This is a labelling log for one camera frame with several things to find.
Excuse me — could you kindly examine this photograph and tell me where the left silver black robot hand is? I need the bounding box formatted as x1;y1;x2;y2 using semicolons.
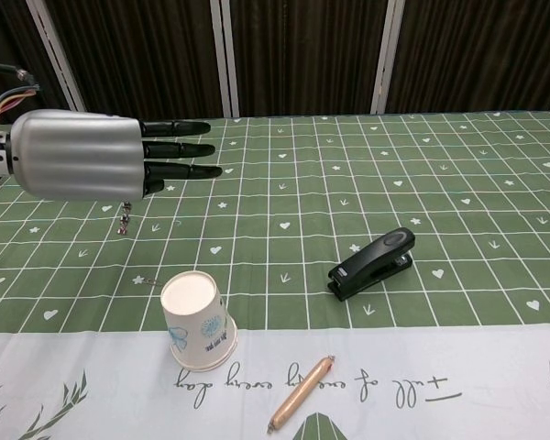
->
6;109;224;203

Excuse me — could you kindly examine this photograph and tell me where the dark fabric partition panel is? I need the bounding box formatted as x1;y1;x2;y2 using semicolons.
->
45;0;240;118
375;0;550;114
0;0;87;116
219;0;403;116

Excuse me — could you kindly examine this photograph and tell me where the white paper cup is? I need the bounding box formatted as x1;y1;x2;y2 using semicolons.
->
159;270;238;372

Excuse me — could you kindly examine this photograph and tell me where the green grid deer tablecloth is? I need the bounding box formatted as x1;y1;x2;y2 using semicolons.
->
0;108;550;440

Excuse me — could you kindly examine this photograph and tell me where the black stapler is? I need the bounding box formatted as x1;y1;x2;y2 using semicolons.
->
327;227;416;303

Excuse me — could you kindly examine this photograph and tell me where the tan wrapped sausage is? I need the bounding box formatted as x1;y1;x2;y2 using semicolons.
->
268;353;338;435

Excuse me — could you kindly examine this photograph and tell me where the coloured wrist wire bundle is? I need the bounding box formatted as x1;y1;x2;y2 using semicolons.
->
0;61;41;135

